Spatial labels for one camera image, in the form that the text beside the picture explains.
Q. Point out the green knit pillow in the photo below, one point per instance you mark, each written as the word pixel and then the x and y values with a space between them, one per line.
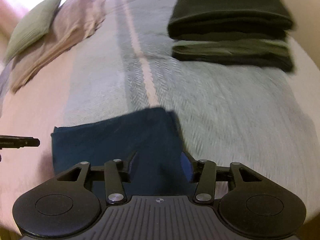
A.
pixel 35 24

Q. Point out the folded dark green garment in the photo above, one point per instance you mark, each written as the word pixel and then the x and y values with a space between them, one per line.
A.
pixel 253 52

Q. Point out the folded beige blanket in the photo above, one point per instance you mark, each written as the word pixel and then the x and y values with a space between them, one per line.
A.
pixel 74 21

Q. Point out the dark blue denim jeans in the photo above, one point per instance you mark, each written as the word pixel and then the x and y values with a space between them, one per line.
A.
pixel 153 133

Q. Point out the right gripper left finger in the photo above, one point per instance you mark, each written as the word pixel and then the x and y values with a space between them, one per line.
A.
pixel 116 173

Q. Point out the folded black garment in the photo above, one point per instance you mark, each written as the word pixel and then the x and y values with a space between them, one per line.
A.
pixel 229 19

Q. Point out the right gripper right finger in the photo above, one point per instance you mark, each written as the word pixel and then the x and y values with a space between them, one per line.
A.
pixel 203 173

